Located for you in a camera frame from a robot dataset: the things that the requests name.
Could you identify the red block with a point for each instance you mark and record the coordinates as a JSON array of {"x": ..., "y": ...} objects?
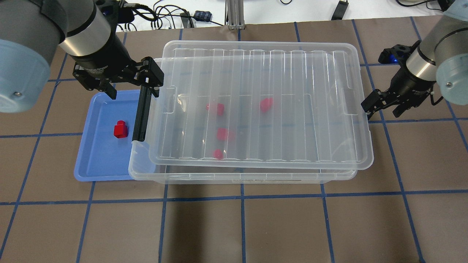
[
  {"x": 266, "y": 104},
  {"x": 218, "y": 109},
  {"x": 218, "y": 154},
  {"x": 224, "y": 134},
  {"x": 120, "y": 129}
]

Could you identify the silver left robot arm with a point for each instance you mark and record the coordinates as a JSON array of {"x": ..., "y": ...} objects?
[{"x": 31, "y": 31}]

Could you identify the black power adapter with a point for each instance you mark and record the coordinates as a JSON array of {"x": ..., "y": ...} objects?
[{"x": 340, "y": 10}]

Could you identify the blue plastic tray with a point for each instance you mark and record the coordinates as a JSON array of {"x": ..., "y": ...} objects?
[{"x": 101, "y": 156}]

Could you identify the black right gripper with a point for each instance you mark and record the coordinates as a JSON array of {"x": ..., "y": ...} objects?
[{"x": 407, "y": 81}]

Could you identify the black box latch handle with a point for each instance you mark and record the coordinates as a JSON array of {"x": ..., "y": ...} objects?
[{"x": 142, "y": 115}]

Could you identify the clear plastic storage box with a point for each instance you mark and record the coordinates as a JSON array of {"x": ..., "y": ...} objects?
[{"x": 241, "y": 177}]

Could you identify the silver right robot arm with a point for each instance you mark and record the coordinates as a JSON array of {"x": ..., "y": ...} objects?
[{"x": 440, "y": 58}]

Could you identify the clear plastic box lid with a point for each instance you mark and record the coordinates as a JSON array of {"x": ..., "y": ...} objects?
[{"x": 263, "y": 106}]

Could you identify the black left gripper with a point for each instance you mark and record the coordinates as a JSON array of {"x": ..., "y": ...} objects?
[{"x": 103, "y": 52}]

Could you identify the aluminium frame post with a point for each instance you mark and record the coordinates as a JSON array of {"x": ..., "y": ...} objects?
[{"x": 234, "y": 14}]

